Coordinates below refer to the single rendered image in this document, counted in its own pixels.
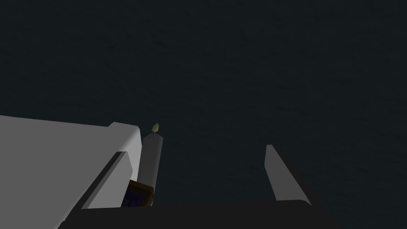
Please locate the brown and blue box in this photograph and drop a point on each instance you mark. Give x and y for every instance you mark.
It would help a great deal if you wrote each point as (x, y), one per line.
(140, 194)

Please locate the pale grey block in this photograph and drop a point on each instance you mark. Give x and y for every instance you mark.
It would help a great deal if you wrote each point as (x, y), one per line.
(47, 159)

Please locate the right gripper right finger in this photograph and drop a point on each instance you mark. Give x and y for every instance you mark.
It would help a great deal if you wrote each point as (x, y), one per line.
(281, 181)

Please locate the grey candle with yellow flame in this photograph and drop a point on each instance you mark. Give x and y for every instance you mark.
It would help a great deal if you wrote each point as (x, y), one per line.
(150, 159)

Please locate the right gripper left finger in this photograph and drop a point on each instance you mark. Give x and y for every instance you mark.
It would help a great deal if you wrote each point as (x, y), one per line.
(109, 184)

